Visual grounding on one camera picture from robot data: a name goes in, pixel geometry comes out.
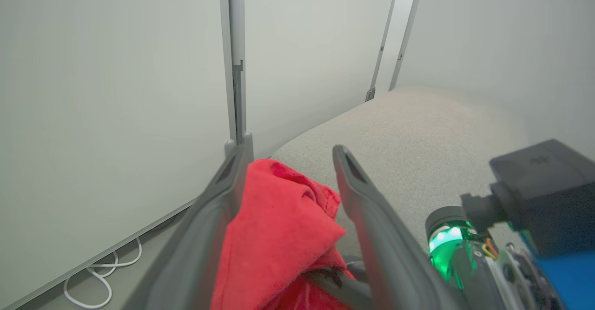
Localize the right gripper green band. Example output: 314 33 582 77
302 205 565 310

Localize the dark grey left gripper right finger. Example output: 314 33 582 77
332 145 465 310

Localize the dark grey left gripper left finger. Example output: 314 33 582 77
123 145 254 310

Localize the red garment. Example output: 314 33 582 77
210 158 357 310

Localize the blue robot wrist cover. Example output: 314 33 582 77
521 229 595 310

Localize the white cable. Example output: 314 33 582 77
63 237 143 310

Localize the grey partition bottom rail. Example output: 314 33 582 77
0 198 200 310

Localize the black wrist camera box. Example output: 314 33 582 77
460 139 595 257

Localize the thin grey partition post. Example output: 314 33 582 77
365 0 401 102
388 0 426 92

